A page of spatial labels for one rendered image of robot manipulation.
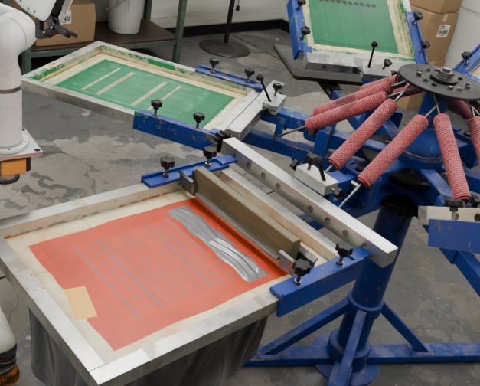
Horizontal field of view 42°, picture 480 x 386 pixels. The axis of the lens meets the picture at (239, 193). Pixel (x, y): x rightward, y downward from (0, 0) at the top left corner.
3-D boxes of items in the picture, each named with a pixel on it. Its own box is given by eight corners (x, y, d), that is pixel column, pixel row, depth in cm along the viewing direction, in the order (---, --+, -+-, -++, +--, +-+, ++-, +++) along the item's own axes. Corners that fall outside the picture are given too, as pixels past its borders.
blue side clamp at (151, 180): (148, 203, 184) (151, 183, 180) (138, 194, 187) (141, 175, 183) (226, 181, 203) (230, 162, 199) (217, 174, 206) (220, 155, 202)
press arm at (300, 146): (101, 101, 255) (102, 87, 252) (108, 96, 260) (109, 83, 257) (402, 194, 231) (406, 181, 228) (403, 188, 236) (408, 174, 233)
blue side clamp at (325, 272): (279, 318, 151) (285, 296, 147) (264, 305, 154) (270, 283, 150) (357, 279, 170) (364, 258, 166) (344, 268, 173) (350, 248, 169)
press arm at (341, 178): (311, 205, 189) (315, 191, 186) (297, 195, 192) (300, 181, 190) (347, 192, 200) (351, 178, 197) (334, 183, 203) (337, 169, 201)
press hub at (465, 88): (349, 410, 253) (467, 99, 185) (282, 348, 276) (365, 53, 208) (405, 370, 278) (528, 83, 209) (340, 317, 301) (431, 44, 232)
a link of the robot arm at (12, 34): (-31, 89, 148) (-35, 21, 140) (-3, 71, 159) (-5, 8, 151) (9, 98, 147) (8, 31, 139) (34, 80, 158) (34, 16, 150)
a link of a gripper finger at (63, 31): (56, 23, 126) (79, 34, 123) (50, 37, 126) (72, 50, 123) (45, 17, 123) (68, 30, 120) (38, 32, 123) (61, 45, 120)
